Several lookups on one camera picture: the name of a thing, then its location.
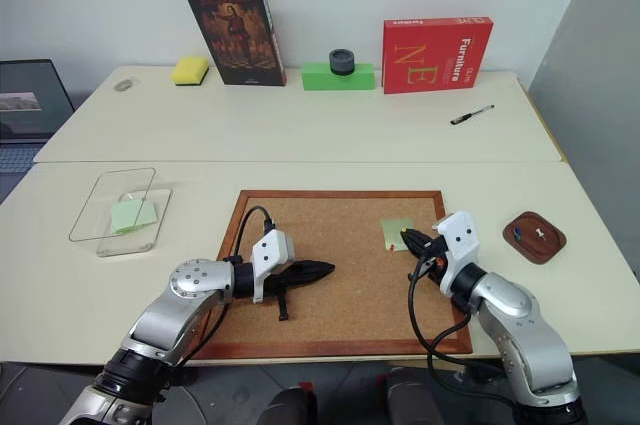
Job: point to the red furniture book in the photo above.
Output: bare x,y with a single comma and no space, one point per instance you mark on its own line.
430,57

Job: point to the grey partition panel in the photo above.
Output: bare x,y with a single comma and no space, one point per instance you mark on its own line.
595,95

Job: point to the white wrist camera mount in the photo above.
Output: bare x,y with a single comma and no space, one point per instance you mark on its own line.
461,237
272,250

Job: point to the clear plastic box lid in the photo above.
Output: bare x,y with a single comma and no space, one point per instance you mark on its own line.
95,205

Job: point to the clear plastic box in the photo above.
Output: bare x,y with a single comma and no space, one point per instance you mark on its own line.
155,225

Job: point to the yellow sponge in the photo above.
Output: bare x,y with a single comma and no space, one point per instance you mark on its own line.
190,70

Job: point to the wood-framed cork board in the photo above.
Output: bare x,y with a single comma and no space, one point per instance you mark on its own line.
330,295

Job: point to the green sticky note stack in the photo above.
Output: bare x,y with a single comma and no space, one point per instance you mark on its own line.
127,217

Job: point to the white pushpin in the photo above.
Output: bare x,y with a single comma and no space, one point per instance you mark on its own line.
539,233

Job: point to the green rectangular block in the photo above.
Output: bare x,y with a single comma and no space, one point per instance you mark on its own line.
320,79

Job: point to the blue pushpin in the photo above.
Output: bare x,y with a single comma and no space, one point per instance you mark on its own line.
517,232

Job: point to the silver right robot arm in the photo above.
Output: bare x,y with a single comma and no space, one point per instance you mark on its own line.
520,325

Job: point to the small clear round disc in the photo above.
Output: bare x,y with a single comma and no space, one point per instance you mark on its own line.
125,84

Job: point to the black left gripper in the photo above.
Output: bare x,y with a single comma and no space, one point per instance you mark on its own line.
287,279

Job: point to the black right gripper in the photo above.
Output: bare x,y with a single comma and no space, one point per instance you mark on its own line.
434,252

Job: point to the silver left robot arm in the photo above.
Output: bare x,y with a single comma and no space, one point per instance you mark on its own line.
165,317

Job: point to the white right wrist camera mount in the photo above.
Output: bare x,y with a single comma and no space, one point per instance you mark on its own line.
461,237

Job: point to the tall dark illustrated book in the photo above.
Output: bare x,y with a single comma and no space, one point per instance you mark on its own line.
235,25

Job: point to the black ballpoint pen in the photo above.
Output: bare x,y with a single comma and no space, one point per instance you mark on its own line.
472,115

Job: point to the open grey laptop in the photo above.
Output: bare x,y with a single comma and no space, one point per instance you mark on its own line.
27,100

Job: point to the dark grey round cap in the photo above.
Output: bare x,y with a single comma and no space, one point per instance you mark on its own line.
342,62

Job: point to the single green sticky note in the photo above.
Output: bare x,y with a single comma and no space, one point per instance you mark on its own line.
392,230

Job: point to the brown wooden tray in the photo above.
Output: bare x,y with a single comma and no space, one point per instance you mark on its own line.
535,245

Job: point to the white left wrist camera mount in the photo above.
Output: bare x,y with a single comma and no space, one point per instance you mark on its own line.
272,250

